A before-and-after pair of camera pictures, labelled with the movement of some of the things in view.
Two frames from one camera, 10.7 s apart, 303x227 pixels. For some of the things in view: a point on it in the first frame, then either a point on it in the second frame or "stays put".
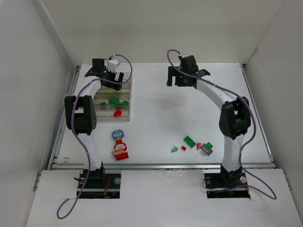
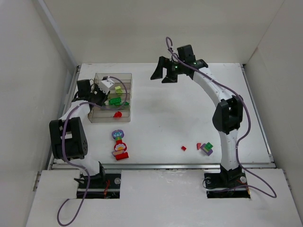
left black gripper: (113, 80) → (101, 97)
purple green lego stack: (207, 148) stays put
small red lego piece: (117, 113) stays put
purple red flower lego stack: (120, 147) stays put
